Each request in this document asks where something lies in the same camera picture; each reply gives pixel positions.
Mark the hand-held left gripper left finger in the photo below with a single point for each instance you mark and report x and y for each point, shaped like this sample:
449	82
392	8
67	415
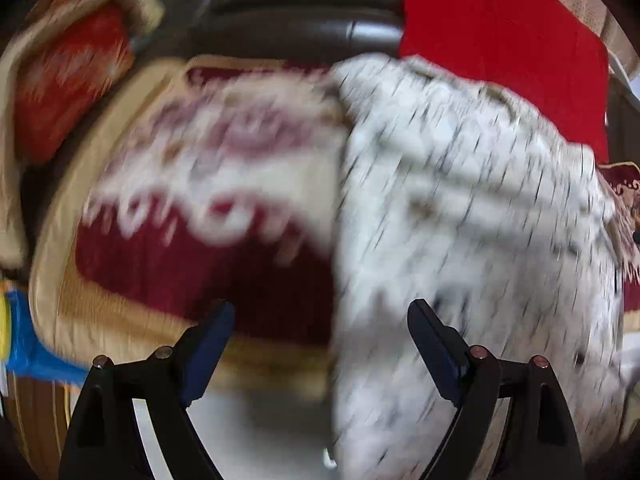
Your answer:
210	355

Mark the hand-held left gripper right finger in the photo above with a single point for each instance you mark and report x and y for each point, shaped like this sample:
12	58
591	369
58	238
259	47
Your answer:
440	355

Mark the white crackle-print jacket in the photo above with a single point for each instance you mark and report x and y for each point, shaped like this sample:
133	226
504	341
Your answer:
475	210

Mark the floral red cream sofa mat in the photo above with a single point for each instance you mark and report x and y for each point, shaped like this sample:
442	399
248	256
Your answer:
200	185
622	200

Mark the blue plastic bag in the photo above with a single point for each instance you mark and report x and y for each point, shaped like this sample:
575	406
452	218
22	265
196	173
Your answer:
35	350

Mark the red cushion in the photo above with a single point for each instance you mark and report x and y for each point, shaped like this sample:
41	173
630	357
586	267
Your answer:
500	60

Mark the dark brown leather sofa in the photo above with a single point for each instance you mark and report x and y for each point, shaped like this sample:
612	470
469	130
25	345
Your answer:
300	35

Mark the beige lace sofa cover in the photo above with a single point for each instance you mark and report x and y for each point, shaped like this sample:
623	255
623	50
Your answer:
585	5

